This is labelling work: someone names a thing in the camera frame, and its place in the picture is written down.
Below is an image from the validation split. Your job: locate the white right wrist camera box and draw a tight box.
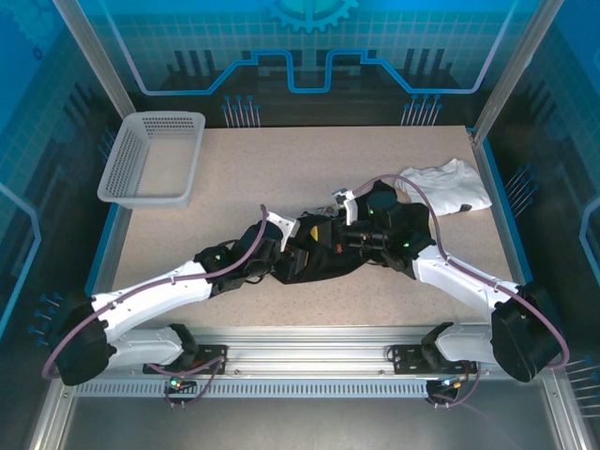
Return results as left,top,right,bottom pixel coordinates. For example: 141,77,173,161
329,187,360,221

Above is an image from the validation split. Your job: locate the grey metal panel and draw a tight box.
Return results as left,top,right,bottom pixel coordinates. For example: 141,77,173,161
25,365,592,450

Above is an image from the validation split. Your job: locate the small connector with green light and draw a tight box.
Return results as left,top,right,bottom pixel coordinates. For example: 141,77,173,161
166,369,198,393
428,374,463,393

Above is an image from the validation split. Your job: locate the white t-shirt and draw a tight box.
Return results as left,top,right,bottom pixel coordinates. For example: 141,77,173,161
395,157,493,218

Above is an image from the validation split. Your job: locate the white perforated plastic basket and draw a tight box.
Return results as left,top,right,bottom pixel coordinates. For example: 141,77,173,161
97,111,206,210

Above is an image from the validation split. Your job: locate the wide aluminium mounting rail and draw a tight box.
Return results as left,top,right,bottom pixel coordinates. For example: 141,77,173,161
60,325,562,379

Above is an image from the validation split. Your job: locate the aluminium frame post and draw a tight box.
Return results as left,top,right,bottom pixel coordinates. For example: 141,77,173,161
51,0,135,128
472,0,566,144

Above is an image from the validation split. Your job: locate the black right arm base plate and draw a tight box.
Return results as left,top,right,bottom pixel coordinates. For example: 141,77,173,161
388,343,478,375

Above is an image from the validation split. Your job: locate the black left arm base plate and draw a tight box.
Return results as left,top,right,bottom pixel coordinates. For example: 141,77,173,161
142,344,230,375

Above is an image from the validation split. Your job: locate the blue table edge strip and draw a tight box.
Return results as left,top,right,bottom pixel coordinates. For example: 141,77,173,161
482,139,538,290
83,202,124,301

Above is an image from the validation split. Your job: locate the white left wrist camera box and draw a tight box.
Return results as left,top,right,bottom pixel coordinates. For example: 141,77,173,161
264,210,301,245

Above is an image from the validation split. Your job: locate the black printed t-shirt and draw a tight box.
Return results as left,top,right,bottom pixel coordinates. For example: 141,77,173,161
274,208,413,287

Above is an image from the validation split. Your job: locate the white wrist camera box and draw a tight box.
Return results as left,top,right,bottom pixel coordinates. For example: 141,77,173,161
264,210,301,245
329,187,360,221

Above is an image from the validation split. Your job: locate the slotted grey cable duct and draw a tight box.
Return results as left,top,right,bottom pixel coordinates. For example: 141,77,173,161
74,380,430,399

